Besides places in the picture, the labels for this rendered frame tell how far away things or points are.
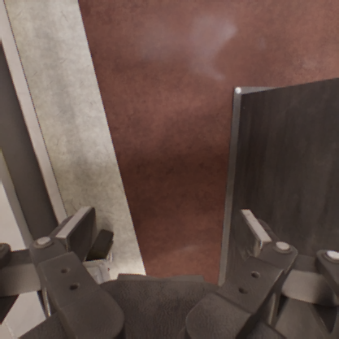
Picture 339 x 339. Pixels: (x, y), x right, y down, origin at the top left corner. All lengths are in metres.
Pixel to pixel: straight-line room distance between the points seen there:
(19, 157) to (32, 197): 0.12
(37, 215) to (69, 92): 0.53
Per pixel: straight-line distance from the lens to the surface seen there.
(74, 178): 1.15
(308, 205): 0.55
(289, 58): 1.13
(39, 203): 0.80
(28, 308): 0.35
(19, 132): 0.77
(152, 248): 1.22
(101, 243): 1.09
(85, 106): 1.08
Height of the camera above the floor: 1.02
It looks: 75 degrees down
